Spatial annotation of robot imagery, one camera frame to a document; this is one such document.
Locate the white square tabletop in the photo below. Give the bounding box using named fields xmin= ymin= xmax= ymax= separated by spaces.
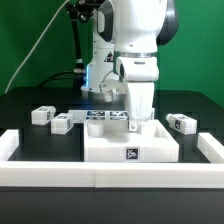
xmin=84 ymin=120 xmax=179 ymax=163

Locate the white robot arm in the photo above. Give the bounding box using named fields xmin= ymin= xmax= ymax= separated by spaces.
xmin=77 ymin=0 xmax=179 ymax=132

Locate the white cable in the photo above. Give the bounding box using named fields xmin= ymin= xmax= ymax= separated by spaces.
xmin=4 ymin=0 xmax=72 ymax=94

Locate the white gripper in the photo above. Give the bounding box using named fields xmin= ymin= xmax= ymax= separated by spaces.
xmin=127 ymin=82 xmax=154 ymax=132

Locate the fiducial marker sheet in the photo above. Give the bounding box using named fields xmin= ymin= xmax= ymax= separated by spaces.
xmin=68 ymin=110 xmax=128 ymax=123

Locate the white U-shaped obstacle fence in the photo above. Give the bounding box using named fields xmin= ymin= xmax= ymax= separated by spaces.
xmin=0 ymin=129 xmax=224 ymax=189

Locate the black cable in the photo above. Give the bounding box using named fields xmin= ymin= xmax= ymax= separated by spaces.
xmin=39 ymin=70 xmax=84 ymax=88

